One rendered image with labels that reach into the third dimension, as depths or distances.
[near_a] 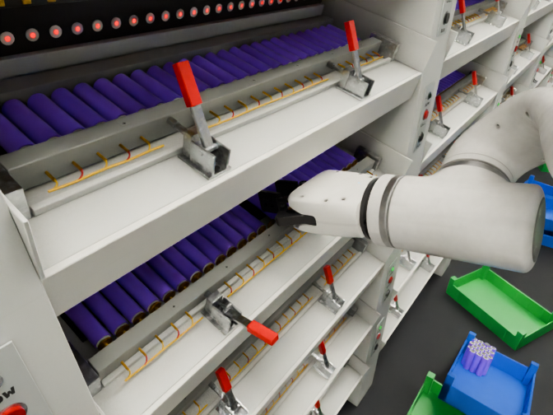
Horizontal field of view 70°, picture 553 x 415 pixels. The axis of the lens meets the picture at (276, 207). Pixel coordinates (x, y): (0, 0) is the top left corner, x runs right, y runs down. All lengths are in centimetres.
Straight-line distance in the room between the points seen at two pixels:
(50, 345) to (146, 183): 13
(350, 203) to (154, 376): 27
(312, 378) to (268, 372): 25
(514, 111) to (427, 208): 12
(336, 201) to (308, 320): 33
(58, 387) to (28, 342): 5
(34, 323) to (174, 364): 20
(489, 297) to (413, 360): 46
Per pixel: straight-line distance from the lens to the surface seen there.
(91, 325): 46
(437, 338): 154
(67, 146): 34
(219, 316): 46
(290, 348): 71
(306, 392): 90
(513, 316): 172
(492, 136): 47
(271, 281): 53
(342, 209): 45
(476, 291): 176
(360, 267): 86
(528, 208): 41
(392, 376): 140
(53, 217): 32
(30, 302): 29
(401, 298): 140
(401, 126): 75
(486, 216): 41
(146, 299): 47
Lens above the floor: 112
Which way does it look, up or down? 33 degrees down
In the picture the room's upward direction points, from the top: straight up
